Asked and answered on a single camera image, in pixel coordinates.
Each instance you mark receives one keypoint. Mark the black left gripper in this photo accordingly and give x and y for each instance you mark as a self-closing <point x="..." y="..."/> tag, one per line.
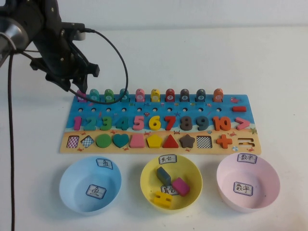
<point x="55" y="48"/>

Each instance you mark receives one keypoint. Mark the magenta fish piece number one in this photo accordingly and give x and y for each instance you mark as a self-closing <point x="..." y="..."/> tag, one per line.
<point x="81" y="97"/>

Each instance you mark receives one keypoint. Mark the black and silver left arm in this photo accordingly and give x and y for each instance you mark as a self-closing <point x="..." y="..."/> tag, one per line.
<point x="16" y="31"/>

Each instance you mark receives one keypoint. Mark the teal fish piece number two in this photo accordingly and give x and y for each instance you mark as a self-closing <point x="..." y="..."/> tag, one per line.
<point x="94" y="94"/>

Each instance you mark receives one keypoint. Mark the green fish piece number three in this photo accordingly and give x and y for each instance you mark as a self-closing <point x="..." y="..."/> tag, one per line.
<point x="108" y="94"/>

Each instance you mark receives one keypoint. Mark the dark teal fish piece four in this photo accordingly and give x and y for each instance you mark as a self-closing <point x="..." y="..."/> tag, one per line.
<point x="123" y="93"/>

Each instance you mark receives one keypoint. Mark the green circle piece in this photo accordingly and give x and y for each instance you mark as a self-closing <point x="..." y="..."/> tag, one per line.
<point x="103" y="140"/>

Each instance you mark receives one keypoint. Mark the pink fish piece number five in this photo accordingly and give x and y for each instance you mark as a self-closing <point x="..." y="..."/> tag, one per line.
<point x="140" y="94"/>

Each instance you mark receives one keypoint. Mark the teal heart piece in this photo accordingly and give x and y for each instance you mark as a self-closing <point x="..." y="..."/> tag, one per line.
<point x="120" y="140"/>

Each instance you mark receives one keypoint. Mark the colourful wooden puzzle board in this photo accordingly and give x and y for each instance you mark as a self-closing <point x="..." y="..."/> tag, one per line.
<point x="144" y="106"/>

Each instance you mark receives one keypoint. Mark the yellow fish piece number six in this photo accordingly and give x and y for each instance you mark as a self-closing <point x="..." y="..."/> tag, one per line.
<point x="155" y="94"/>

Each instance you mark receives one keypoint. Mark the pink trapezoid piece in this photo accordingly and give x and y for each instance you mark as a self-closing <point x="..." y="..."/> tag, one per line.
<point x="137" y="142"/>

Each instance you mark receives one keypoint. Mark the red fish piece number seven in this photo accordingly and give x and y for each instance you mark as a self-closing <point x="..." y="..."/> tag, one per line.
<point x="170" y="94"/>

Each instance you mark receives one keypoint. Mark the yellow pentagon piece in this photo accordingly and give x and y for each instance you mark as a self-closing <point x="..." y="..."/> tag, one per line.
<point x="154" y="142"/>

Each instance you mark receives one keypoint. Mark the light blue plastic bowl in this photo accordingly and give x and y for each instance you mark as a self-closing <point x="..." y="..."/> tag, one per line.
<point x="72" y="187"/>

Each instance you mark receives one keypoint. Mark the brown fish piece number eight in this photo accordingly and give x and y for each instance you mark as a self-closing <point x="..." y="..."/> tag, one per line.
<point x="184" y="94"/>

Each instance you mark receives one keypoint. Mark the red triangle piece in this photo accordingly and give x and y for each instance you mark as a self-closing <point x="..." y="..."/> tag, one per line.
<point x="170" y="143"/>

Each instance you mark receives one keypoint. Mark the slate grey block piece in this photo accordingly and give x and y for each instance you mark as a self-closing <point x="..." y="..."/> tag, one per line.
<point x="163" y="174"/>

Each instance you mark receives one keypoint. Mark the brown star piece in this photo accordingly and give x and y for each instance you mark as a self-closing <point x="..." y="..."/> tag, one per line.
<point x="187" y="141"/>

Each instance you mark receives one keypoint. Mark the slate fish piece number nine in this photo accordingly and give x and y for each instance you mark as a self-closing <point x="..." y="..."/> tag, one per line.
<point x="201" y="94"/>

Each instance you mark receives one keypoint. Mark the yellow equals sign piece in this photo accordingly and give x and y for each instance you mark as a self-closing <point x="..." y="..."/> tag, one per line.
<point x="157" y="199"/>

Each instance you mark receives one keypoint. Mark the orange fish piece number ten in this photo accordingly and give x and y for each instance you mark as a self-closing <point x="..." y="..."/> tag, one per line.
<point x="218" y="94"/>

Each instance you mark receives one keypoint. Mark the magenta rectangle piece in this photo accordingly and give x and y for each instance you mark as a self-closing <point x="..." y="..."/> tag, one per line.
<point x="181" y="186"/>

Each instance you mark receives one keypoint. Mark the yellow plastic bowl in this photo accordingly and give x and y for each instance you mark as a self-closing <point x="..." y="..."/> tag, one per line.
<point x="192" y="178"/>

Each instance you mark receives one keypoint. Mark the orange plus sign piece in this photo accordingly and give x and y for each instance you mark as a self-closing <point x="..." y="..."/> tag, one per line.
<point x="224" y="141"/>

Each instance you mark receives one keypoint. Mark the red minus sign piece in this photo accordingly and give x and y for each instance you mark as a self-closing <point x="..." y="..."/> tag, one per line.
<point x="239" y="109"/>

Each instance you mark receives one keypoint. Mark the pink greater-than sign piece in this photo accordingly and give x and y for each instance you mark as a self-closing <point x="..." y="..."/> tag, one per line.
<point x="246" y="123"/>

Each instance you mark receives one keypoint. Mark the pink plastic bowl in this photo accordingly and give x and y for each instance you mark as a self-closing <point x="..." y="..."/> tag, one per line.
<point x="264" y="183"/>

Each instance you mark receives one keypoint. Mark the magenta wooden digit one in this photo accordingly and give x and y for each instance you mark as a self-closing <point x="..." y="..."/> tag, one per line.
<point x="77" y="124"/>

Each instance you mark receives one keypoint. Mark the teal wooden digit two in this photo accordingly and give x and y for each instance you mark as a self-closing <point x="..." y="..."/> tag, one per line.
<point x="91" y="120"/>

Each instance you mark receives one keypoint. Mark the green wooden digit three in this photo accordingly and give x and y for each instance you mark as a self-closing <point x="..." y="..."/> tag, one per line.
<point x="108" y="123"/>

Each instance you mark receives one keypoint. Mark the dark teal wooden digit four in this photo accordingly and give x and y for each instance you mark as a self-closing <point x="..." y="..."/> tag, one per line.
<point x="124" y="124"/>

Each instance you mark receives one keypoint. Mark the pink wooden digit five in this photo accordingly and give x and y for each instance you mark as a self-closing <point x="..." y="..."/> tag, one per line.
<point x="138" y="123"/>

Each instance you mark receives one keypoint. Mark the yellow wooden digit six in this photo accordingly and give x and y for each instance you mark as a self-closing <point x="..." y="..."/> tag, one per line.
<point x="152" y="124"/>

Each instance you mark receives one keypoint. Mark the red wooden digit seven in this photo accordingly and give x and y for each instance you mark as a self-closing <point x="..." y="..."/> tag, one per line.
<point x="171" y="124"/>

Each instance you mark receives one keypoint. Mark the brown wooden digit eight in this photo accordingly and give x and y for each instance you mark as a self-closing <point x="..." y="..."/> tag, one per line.
<point x="187" y="123"/>

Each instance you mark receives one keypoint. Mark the slate wooden digit nine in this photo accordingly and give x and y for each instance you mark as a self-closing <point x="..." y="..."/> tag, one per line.
<point x="205" y="122"/>

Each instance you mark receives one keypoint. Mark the orange wooden number ten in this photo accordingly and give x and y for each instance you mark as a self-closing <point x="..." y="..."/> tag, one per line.
<point x="216" y="124"/>

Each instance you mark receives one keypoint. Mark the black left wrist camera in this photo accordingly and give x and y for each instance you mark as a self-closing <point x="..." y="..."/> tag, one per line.
<point x="77" y="26"/>

